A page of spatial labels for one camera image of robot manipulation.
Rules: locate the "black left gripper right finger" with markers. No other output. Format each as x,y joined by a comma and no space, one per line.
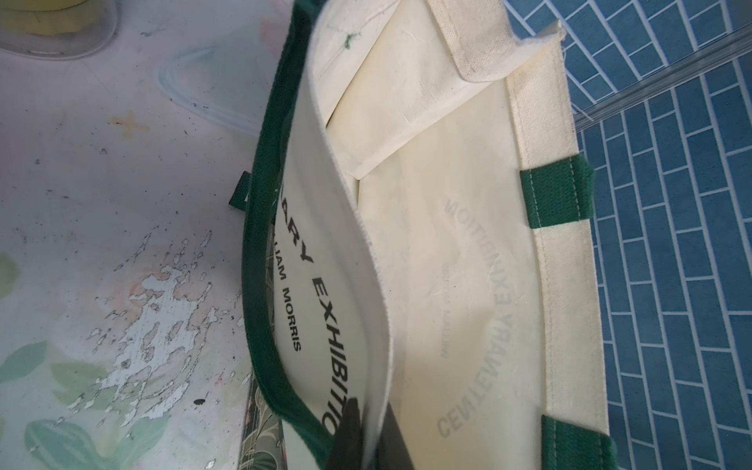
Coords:
391,452

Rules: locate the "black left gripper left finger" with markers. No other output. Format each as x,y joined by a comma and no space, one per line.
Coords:
347,448

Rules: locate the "cream canvas tote bag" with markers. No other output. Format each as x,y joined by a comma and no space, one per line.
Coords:
418,234

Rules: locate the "yellow cup with markers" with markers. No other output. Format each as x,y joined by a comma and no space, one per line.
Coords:
57,30

